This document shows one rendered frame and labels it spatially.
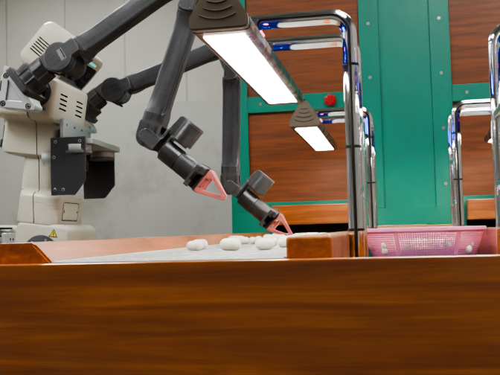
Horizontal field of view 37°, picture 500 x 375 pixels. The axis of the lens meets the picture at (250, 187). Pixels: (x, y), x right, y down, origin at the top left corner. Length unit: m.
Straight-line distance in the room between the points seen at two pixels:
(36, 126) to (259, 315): 1.43
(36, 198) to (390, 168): 1.25
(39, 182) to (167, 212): 2.54
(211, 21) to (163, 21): 3.87
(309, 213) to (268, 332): 1.79
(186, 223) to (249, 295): 3.78
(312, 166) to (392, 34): 0.56
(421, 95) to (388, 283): 1.92
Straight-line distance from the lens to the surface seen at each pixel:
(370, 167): 2.13
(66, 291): 0.94
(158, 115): 1.89
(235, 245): 1.26
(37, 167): 2.20
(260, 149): 2.76
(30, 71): 2.04
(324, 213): 2.64
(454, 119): 2.15
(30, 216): 2.15
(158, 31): 4.86
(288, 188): 2.73
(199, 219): 4.63
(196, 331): 0.89
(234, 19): 0.99
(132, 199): 4.73
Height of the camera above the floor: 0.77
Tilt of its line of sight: 3 degrees up
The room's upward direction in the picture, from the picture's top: 2 degrees counter-clockwise
